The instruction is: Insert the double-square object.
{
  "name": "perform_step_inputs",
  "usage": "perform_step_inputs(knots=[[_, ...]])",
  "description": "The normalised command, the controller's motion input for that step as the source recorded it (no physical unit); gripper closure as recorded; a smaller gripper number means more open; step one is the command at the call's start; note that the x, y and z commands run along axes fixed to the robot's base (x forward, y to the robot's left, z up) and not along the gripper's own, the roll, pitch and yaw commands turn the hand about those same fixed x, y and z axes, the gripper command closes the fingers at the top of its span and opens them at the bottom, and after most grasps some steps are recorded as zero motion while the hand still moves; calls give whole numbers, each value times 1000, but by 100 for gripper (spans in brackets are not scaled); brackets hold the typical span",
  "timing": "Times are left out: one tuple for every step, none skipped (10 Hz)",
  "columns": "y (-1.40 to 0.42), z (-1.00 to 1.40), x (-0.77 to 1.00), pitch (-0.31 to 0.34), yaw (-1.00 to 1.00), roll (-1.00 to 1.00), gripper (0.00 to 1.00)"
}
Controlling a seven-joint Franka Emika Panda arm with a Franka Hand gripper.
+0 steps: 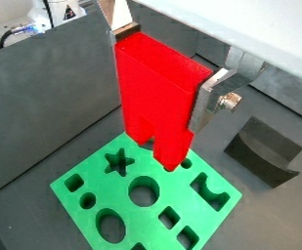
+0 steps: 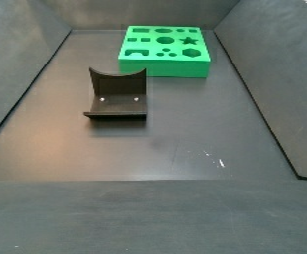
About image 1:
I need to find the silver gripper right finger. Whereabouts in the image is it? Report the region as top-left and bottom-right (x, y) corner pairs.
(189, 47), (268, 133)

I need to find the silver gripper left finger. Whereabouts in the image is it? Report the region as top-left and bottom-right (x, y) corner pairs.
(97, 0), (141, 44)

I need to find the red double-square block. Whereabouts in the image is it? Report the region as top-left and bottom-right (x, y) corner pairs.
(116, 32), (212, 171)

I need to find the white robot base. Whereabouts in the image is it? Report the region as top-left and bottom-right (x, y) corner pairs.
(0, 0), (92, 48)

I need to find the black curved holder block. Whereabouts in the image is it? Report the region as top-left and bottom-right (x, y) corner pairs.
(224, 116), (302, 188)

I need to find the grey side panel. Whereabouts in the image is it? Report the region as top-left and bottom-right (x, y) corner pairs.
(0, 11), (121, 188)

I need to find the green shape-sorter board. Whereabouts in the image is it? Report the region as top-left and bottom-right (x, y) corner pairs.
(50, 134), (242, 250)

